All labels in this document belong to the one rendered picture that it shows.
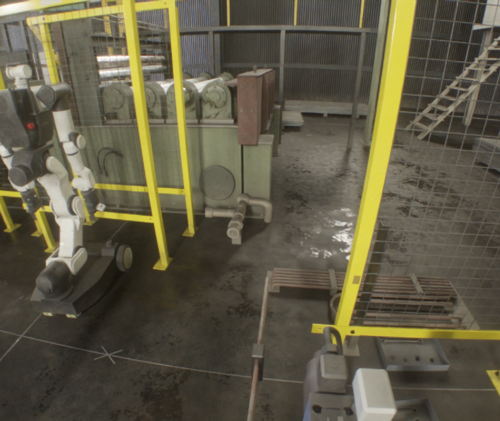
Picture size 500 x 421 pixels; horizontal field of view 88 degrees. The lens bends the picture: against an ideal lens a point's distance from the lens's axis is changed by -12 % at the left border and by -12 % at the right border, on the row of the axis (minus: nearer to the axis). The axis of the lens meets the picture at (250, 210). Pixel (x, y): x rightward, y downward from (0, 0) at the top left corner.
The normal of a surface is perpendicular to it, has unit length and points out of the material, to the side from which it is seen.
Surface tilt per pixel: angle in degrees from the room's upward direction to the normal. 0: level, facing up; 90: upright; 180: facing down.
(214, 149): 90
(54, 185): 100
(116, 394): 0
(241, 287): 0
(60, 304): 90
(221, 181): 89
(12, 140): 105
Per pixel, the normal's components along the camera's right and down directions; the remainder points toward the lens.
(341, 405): 0.00, -0.88
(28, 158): 0.00, -0.29
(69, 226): -0.01, -0.04
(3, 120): -0.01, 0.68
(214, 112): -0.13, 0.47
